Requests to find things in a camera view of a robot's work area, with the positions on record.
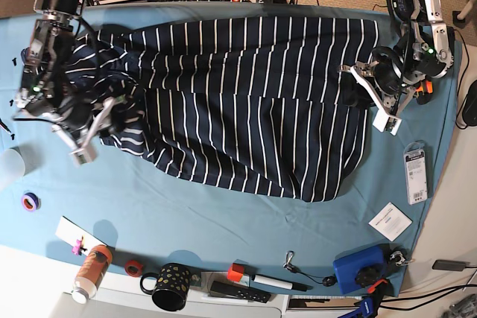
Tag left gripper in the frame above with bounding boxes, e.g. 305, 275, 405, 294
338, 45, 421, 135

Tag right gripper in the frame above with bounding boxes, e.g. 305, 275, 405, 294
48, 93, 123, 165

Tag navy white striped t-shirt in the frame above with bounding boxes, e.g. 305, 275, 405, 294
66, 16, 379, 202

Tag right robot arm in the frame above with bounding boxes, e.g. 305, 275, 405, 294
13, 0, 124, 165

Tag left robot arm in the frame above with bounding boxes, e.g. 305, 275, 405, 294
340, 0, 454, 135

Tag orange black utility knife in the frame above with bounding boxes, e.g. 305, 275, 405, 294
415, 80, 433, 105

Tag clear plastic blister pack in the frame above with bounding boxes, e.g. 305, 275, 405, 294
403, 141, 428, 206

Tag translucent plastic cup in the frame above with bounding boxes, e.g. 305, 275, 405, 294
0, 148, 25, 191

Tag purple tape roll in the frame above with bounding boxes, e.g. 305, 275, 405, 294
21, 192, 40, 212

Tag black round object right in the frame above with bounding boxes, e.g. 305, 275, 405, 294
461, 80, 477, 127

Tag white paper sheet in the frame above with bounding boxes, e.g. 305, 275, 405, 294
55, 216, 105, 254

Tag white square card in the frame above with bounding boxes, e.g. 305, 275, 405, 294
368, 203, 412, 242

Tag pink clip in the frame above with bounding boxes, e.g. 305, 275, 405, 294
72, 240, 83, 255

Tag orange black tool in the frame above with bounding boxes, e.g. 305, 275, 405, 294
446, 26, 455, 67

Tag orange bottle white cap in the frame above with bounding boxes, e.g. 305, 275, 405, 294
72, 245, 113, 304

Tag teal table cloth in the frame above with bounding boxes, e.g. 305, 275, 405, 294
0, 0, 463, 299

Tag red tape roll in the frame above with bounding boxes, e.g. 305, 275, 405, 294
124, 260, 144, 278

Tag blue box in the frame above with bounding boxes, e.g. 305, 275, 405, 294
332, 245, 388, 295

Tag black power adapter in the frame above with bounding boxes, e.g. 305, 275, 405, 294
432, 259, 467, 272

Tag metal carabiner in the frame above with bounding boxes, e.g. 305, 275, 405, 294
283, 250, 295, 272

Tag black mug gold leaves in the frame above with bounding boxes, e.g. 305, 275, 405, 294
139, 263, 192, 312

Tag blue clamp bottom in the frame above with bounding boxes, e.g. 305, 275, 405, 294
344, 279, 390, 318

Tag white black marker pen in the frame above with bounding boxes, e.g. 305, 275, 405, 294
250, 275, 309, 292

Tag red orange cube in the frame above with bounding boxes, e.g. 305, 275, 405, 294
227, 263, 244, 282

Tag black remote control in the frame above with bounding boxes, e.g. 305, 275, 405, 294
209, 281, 271, 303

